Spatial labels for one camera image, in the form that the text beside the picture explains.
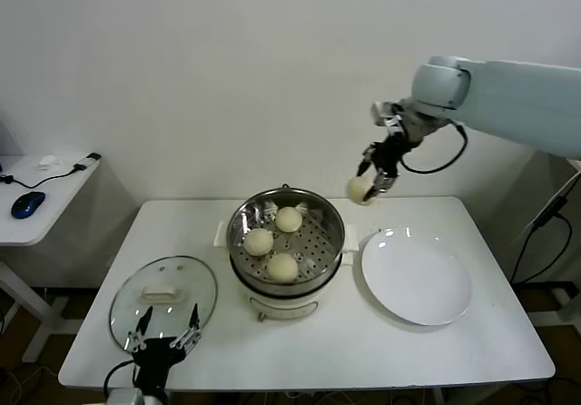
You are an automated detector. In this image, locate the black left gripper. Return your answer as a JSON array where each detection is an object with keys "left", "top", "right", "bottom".
[{"left": 125, "top": 302, "right": 204, "bottom": 393}]

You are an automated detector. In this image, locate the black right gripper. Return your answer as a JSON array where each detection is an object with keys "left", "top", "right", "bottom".
[{"left": 356, "top": 133, "right": 413, "bottom": 203}]

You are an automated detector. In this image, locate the white steamed baozi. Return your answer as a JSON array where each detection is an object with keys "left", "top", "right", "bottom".
[
  {"left": 243, "top": 228, "right": 275, "bottom": 258},
  {"left": 265, "top": 252, "right": 300, "bottom": 285},
  {"left": 275, "top": 205, "right": 304, "bottom": 234},
  {"left": 346, "top": 175, "right": 379, "bottom": 207}
]

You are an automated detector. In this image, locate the round glass pot lid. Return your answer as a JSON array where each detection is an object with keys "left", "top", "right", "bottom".
[{"left": 107, "top": 254, "right": 219, "bottom": 352}]

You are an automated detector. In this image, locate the stainless steel steamer basket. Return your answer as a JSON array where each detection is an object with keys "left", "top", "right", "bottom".
[{"left": 226, "top": 188, "right": 345, "bottom": 297}]

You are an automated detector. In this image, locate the white electric cooker base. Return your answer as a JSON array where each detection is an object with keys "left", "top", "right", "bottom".
[{"left": 212, "top": 220, "right": 359, "bottom": 323}]

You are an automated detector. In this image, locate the round white plate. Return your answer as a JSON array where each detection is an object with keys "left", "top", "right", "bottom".
[{"left": 360, "top": 226, "right": 473, "bottom": 327}]

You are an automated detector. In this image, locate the white side desk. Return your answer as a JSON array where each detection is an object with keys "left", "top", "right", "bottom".
[{"left": 0, "top": 153, "right": 103, "bottom": 364}]

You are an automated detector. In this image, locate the blue computer mouse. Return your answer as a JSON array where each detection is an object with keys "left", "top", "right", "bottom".
[{"left": 10, "top": 191, "right": 47, "bottom": 221}]

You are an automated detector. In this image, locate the small crumpled white object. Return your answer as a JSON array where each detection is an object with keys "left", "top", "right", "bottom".
[{"left": 35, "top": 154, "right": 65, "bottom": 173}]

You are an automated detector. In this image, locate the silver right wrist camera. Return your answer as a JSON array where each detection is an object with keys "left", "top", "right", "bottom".
[{"left": 370, "top": 101, "right": 407, "bottom": 140}]

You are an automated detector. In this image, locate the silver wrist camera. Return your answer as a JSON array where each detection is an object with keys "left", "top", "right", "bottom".
[
  {"left": 370, "top": 101, "right": 407, "bottom": 140},
  {"left": 105, "top": 388, "right": 143, "bottom": 405}
]

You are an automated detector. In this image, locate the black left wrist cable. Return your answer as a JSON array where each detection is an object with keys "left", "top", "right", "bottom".
[{"left": 103, "top": 360, "right": 137, "bottom": 395}]

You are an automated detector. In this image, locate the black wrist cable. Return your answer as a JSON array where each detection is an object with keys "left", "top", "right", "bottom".
[
  {"left": 103, "top": 360, "right": 137, "bottom": 395},
  {"left": 400, "top": 122, "right": 469, "bottom": 174}
]

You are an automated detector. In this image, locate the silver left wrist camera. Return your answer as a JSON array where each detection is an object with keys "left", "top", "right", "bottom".
[{"left": 105, "top": 388, "right": 143, "bottom": 405}]

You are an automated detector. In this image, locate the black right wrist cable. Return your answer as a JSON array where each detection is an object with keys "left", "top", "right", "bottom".
[{"left": 400, "top": 122, "right": 469, "bottom": 174}]

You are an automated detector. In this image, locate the black power adapter cable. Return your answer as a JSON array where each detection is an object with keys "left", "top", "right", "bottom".
[{"left": 509, "top": 194, "right": 574, "bottom": 285}]

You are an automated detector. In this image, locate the black cable with adapter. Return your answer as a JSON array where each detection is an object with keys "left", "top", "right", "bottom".
[{"left": 0, "top": 152, "right": 102, "bottom": 188}]

